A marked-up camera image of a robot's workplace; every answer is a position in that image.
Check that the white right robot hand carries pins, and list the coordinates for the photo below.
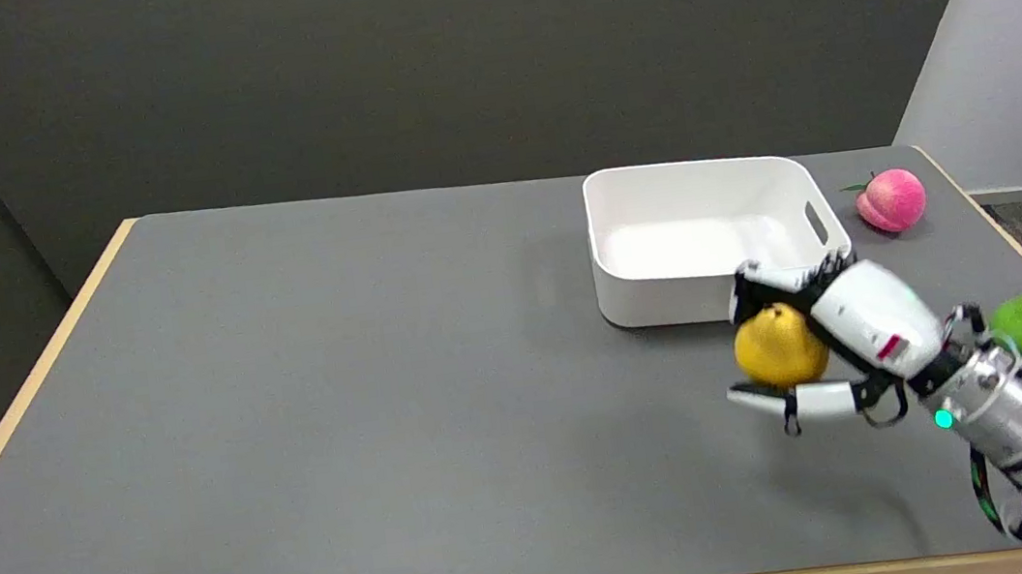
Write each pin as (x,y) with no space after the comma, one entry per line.
(870,311)

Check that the yellow pear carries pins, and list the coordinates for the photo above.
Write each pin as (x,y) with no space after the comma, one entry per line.
(780,347)

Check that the white plastic box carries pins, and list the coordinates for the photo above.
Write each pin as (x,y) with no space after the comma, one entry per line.
(700,239)

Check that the pink peach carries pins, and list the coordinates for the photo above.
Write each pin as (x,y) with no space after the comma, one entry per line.
(892,198)

